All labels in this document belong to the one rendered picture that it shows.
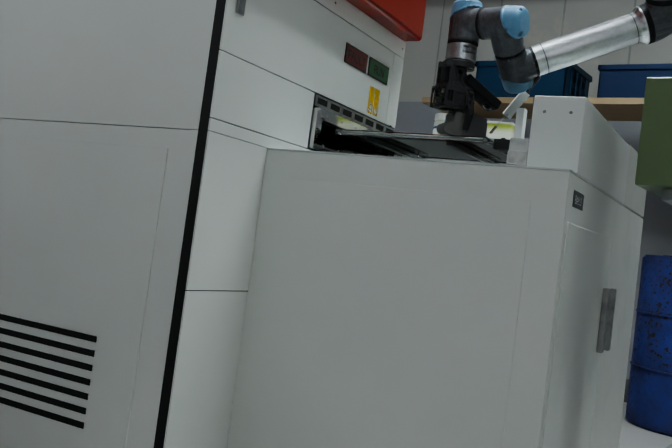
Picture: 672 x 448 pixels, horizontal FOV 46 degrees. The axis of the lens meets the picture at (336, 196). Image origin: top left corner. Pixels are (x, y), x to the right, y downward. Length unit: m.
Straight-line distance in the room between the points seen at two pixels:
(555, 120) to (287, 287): 0.61
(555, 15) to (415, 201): 3.56
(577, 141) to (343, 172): 0.45
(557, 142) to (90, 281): 0.94
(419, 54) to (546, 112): 3.81
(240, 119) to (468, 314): 0.58
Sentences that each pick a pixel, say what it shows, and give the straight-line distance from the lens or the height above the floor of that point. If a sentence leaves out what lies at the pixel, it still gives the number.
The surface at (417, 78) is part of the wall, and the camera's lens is 5.26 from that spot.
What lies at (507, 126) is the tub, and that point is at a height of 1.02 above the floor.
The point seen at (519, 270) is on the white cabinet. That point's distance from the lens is 1.43.
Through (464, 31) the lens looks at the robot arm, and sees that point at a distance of 1.98.
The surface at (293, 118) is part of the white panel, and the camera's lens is 1.76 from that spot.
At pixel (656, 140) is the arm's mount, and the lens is 1.57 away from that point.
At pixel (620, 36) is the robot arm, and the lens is 2.04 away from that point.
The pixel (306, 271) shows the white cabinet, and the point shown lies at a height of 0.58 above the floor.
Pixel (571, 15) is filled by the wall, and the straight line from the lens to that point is 4.95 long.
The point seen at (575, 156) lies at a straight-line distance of 1.49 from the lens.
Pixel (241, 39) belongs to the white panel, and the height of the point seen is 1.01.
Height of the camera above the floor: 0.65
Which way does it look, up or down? 3 degrees up
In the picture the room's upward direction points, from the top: 7 degrees clockwise
